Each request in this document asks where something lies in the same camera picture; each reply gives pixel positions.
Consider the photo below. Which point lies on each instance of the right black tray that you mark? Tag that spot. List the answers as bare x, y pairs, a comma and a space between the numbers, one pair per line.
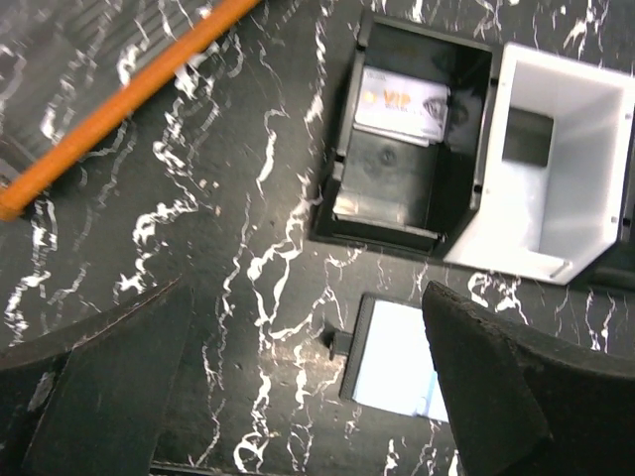
615, 268

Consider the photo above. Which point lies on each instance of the orange wooden shelf rack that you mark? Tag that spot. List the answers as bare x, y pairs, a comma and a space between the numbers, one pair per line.
72, 71

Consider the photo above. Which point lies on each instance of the white middle tray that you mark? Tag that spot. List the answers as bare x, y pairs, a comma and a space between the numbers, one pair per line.
555, 167

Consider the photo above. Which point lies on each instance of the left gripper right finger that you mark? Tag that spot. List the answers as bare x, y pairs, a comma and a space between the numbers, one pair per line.
522, 402

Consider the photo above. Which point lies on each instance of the black tray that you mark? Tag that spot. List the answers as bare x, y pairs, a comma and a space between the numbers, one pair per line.
615, 268
390, 194

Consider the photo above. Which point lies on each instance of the black leather card holder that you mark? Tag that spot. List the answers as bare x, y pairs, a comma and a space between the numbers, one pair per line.
389, 366

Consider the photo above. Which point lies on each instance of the left black tray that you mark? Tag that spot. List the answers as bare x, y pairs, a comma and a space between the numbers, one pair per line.
390, 194

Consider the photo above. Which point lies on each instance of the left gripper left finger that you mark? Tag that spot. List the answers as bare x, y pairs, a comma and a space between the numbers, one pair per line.
90, 398

